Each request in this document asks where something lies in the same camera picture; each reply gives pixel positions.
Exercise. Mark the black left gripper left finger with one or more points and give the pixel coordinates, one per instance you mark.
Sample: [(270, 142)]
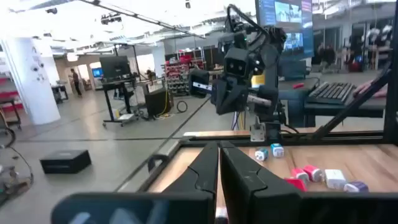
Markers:
[(192, 180)]

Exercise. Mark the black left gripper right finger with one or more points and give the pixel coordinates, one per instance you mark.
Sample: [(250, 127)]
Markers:
[(252, 186)]

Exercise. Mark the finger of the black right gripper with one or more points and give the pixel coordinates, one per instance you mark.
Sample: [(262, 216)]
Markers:
[(240, 96), (223, 97)]

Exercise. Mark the white purple small cubes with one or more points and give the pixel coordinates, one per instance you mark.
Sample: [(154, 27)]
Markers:
[(335, 179)]

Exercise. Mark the purple white wall charger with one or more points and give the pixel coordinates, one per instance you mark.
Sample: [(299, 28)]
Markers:
[(356, 187)]

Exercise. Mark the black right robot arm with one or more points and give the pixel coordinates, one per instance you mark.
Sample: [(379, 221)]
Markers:
[(270, 56)]

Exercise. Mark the yellow box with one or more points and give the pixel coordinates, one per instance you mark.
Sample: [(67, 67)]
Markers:
[(258, 81)]

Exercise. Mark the shelf with red bins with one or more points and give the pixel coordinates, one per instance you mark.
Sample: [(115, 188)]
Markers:
[(177, 74)]

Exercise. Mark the black backlit keyboard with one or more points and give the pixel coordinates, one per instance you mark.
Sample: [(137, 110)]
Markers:
[(331, 93)]

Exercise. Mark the person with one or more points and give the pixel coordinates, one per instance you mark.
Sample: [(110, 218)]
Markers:
[(330, 56), (76, 82), (321, 56)]

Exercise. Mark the grey side desk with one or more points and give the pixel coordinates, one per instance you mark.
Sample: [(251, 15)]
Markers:
[(342, 110)]

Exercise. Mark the person's hand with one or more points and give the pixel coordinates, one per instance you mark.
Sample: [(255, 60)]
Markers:
[(368, 88)]

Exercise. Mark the black rolling desk cart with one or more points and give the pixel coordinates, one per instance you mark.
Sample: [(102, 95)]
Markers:
[(119, 84)]

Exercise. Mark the black monitor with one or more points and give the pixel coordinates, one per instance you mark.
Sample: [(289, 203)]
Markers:
[(115, 67)]

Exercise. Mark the blue lit monitor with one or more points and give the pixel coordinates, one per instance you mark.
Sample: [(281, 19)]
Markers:
[(97, 72)]

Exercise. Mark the black flat box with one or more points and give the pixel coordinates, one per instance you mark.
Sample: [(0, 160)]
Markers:
[(65, 161)]

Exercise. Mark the small black table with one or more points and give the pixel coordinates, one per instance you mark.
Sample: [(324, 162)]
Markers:
[(59, 88)]

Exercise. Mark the white round pillar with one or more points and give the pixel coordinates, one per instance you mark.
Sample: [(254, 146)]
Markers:
[(31, 93)]

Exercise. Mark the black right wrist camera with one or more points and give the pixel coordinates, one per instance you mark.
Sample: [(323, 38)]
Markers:
[(236, 63)]

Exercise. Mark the cyan white wall charger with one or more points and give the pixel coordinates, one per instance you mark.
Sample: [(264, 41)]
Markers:
[(261, 154), (277, 150)]

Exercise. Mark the large wall display screen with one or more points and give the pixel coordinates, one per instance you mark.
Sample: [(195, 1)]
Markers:
[(286, 31)]

